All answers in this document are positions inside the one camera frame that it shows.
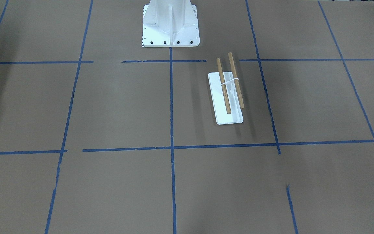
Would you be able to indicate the white towel rack base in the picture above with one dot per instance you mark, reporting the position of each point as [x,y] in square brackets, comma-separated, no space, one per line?
[220,113]

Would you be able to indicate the wooden rack rod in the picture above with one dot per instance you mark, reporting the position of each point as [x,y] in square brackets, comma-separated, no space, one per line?
[223,86]
[236,80]

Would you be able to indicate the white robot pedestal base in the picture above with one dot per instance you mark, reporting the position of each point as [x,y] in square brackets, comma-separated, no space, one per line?
[170,23]

